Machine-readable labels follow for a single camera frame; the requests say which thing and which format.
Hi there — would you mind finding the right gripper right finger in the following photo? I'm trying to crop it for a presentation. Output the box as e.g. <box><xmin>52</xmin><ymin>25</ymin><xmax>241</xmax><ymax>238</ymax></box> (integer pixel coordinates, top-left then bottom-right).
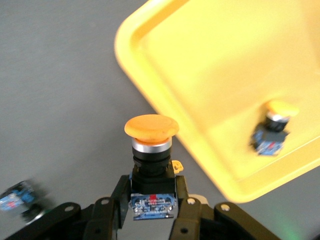
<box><xmin>169</xmin><ymin>175</ymin><xmax>281</xmax><ymax>240</ymax></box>

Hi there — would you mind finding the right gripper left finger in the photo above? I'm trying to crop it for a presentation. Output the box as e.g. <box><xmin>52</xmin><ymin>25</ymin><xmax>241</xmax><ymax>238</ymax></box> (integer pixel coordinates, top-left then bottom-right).
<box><xmin>4</xmin><ymin>174</ymin><xmax>133</xmax><ymax>240</ymax></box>

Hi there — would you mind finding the yellow push button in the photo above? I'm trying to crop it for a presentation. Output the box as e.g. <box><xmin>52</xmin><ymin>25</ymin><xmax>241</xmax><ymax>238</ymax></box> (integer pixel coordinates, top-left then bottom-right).
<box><xmin>123</xmin><ymin>114</ymin><xmax>185</xmax><ymax>221</ymax></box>
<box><xmin>249</xmin><ymin>99</ymin><xmax>300</xmax><ymax>157</ymax></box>

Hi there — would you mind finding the green push button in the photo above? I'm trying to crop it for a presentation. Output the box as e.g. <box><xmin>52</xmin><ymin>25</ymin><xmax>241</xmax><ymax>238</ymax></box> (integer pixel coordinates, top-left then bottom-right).
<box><xmin>0</xmin><ymin>178</ymin><xmax>51</xmax><ymax>223</ymax></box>

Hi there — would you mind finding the yellow plastic tray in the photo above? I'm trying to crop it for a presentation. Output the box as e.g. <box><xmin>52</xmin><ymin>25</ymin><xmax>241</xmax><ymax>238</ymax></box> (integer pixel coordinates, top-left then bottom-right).
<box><xmin>113</xmin><ymin>0</ymin><xmax>320</xmax><ymax>204</ymax></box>

